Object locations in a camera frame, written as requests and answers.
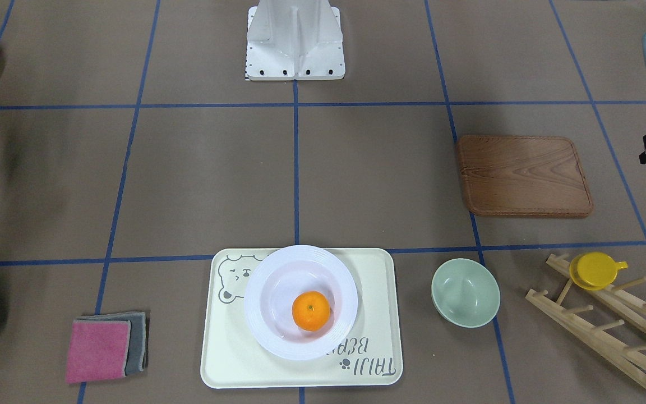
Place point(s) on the cream bear tray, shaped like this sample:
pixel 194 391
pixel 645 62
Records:
pixel 371 354

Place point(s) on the orange fruit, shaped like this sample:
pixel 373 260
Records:
pixel 311 311

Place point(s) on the wooden dish rack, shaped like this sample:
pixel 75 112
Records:
pixel 621 342

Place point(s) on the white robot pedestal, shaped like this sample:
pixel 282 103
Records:
pixel 294 40

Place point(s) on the wooden cutting board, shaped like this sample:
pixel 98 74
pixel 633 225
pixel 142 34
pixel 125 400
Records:
pixel 522 176

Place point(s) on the white round plate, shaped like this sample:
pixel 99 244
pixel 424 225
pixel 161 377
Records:
pixel 273 288

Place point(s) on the pink cloth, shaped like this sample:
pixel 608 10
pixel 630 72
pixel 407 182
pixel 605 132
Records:
pixel 98 350

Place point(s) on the yellow mug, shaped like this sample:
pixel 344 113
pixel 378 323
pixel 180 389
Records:
pixel 595 270

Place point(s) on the green bowl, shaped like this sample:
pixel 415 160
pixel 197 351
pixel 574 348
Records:
pixel 465 293

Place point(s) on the grey cloth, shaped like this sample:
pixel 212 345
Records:
pixel 137 341

